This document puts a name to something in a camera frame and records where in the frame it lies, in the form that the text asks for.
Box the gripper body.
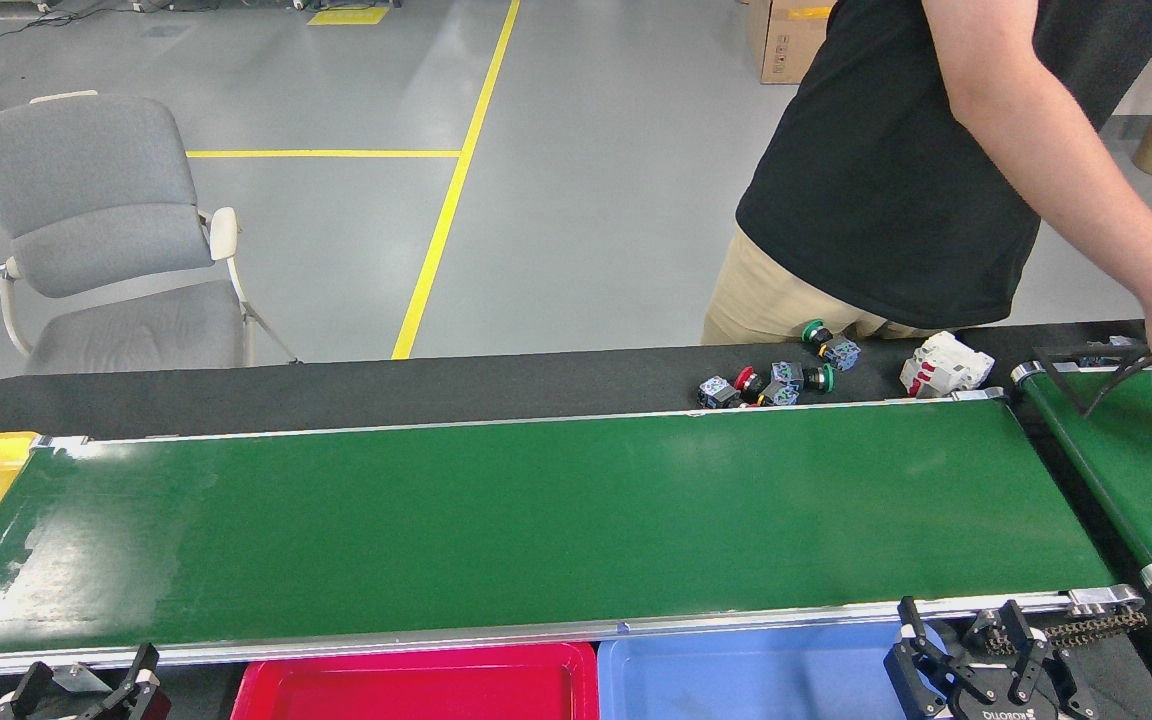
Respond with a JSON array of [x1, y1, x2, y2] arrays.
[[946, 698, 1062, 720]]

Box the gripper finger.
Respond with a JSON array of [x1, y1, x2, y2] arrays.
[[884, 597, 967, 720], [1001, 600, 1097, 720], [81, 643, 172, 720], [0, 660, 55, 720]]

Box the green push button switch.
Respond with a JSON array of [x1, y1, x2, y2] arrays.
[[771, 361, 836, 395], [801, 319, 862, 373]]

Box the short green conveyor belt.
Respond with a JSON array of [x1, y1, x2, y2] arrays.
[[1011, 360, 1152, 594]]

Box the long green conveyor belt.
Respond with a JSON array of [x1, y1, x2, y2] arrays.
[[0, 388, 1147, 689]]

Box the blue plastic bin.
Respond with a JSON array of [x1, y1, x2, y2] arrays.
[[597, 620, 947, 720]]

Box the red plastic bin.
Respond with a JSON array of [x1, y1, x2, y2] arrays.
[[231, 641, 600, 720]]

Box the person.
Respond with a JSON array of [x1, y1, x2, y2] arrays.
[[701, 0, 1152, 433]]

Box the grey office chair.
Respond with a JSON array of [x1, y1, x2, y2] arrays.
[[0, 90, 302, 376]]

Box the brown cardboard box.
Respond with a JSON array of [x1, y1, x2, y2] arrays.
[[746, 0, 834, 85]]

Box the conveyor drive chain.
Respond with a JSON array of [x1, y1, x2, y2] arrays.
[[966, 605, 1149, 656]]

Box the black guide bracket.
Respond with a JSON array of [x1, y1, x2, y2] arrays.
[[1031, 343, 1152, 419]]

